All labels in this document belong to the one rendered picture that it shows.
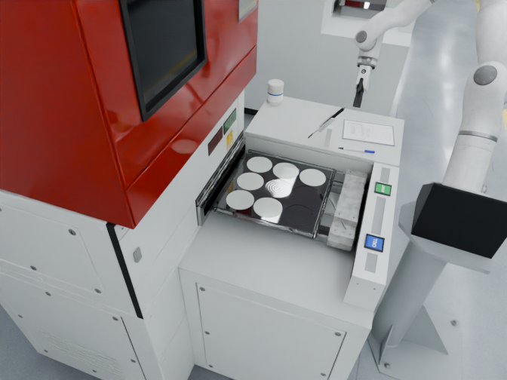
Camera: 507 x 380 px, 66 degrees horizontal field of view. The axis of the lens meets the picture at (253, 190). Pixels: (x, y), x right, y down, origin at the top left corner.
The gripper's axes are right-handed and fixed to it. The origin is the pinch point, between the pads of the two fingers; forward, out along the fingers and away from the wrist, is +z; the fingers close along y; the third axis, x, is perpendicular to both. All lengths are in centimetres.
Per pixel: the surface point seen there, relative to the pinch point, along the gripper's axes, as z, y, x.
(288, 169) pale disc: 32.0, -27.9, 17.1
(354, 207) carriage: 40, -33, -11
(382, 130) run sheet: 9.6, -3.4, -13.2
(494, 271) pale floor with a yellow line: 75, 81, -92
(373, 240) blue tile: 45, -55, -20
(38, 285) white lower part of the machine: 80, -86, 75
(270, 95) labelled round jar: 3.8, -7.7, 37.0
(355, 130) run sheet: 12.1, -8.3, -2.8
